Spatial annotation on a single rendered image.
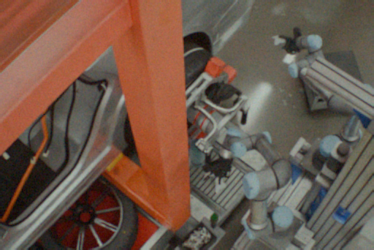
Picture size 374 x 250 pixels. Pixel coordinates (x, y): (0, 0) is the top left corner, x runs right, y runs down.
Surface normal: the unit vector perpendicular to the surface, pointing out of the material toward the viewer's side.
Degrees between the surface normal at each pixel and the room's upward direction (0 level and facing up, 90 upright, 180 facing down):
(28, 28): 0
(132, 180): 36
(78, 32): 0
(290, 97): 0
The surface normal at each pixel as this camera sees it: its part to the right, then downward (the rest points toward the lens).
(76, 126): -0.14, -0.31
